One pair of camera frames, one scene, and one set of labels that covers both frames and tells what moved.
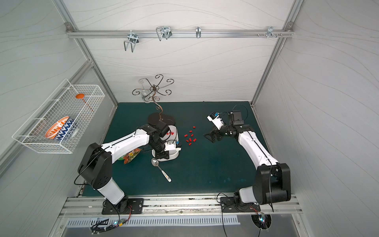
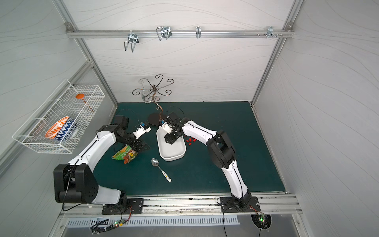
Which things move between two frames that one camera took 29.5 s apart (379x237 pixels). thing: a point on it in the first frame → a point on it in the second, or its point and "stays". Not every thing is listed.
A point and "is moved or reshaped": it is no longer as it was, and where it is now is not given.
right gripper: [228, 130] → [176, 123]
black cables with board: [106, 224] stays
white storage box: [173, 137] is moved or reshaped
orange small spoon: [81, 96] stays
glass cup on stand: [146, 96] stays
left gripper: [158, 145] → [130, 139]
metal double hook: [132, 38] stays
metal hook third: [198, 32] stays
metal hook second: [165, 31] stays
